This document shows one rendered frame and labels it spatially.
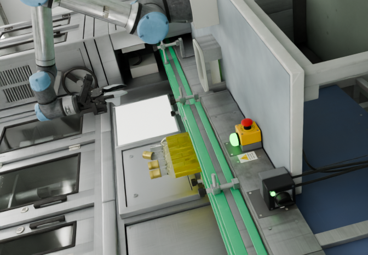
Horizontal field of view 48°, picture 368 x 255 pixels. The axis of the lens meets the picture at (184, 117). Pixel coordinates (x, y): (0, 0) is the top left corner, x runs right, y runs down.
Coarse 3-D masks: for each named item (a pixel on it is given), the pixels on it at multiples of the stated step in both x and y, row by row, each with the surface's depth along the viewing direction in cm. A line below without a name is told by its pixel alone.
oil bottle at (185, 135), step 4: (184, 132) 180; (168, 136) 180; (172, 136) 179; (176, 136) 179; (180, 136) 178; (184, 136) 178; (188, 136) 177; (164, 140) 178; (168, 140) 177; (172, 140) 177; (176, 140) 176; (180, 140) 176; (160, 144) 178; (164, 144) 176
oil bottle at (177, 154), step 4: (184, 148) 170; (188, 148) 169; (192, 148) 169; (172, 152) 169; (176, 152) 169; (180, 152) 168; (184, 152) 168; (188, 152) 167; (192, 152) 167; (168, 156) 167; (172, 156) 167; (176, 156) 166; (180, 156) 166; (184, 156) 166; (164, 160) 168; (168, 160) 166
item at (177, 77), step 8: (168, 40) 269; (168, 48) 259; (168, 56) 248; (168, 64) 238; (176, 64) 236; (168, 72) 229; (176, 72) 228; (176, 80) 219; (184, 80) 218; (176, 88) 212; (184, 88) 211; (176, 96) 205
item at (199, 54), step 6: (198, 48) 176; (198, 54) 191; (198, 60) 192; (198, 66) 194; (204, 66) 178; (198, 72) 196; (204, 72) 178; (204, 78) 180; (204, 84) 192; (204, 90) 189
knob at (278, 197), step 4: (284, 192) 113; (276, 196) 113; (280, 196) 112; (284, 196) 112; (288, 196) 112; (276, 200) 113; (280, 200) 112; (284, 200) 112; (288, 200) 112; (280, 204) 112; (284, 204) 112; (288, 204) 112; (292, 204) 112
